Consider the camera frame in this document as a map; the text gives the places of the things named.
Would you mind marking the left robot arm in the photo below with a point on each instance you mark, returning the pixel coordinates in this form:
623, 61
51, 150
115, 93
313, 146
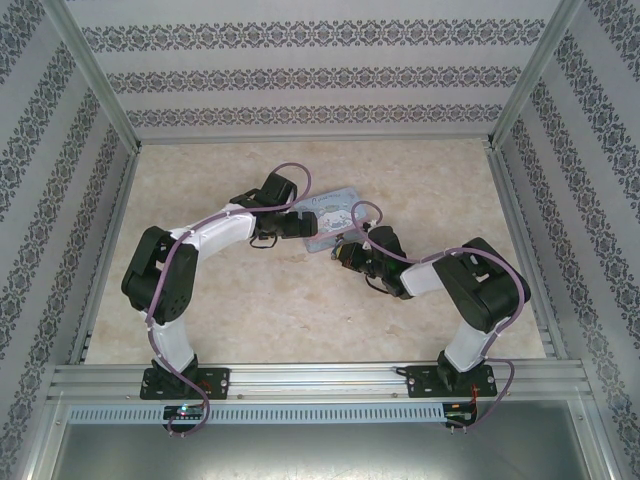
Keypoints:
215, 227

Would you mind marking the aluminium frame post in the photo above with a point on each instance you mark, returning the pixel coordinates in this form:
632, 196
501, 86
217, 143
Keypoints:
535, 75
95, 75

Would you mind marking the aluminium side rail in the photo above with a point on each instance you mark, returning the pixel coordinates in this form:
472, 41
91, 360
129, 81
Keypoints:
520, 220
107, 250

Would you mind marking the left controller board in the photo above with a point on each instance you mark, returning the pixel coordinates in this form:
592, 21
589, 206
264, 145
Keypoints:
182, 411

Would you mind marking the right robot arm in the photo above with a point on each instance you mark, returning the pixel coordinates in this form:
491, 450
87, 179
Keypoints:
470, 345

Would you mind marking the right controller board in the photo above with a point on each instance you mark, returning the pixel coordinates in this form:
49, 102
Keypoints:
460, 412

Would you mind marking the light blue pouch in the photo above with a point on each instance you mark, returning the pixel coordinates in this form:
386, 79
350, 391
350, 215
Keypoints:
325, 220

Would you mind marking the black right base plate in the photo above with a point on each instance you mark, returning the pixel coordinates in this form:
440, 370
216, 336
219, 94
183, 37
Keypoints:
420, 382

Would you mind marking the grey metal sheet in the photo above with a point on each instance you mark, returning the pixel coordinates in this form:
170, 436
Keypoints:
320, 450

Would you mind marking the controller board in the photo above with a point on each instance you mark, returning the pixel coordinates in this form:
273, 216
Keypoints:
460, 412
182, 411

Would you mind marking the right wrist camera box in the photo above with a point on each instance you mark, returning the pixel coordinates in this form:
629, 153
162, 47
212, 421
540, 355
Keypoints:
368, 245

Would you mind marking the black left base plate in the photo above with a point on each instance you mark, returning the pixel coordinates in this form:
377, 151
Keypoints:
217, 382

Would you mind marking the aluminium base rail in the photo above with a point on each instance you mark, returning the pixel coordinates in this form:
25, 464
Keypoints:
320, 380

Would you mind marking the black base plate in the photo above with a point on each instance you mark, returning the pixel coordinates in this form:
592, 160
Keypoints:
217, 382
420, 382

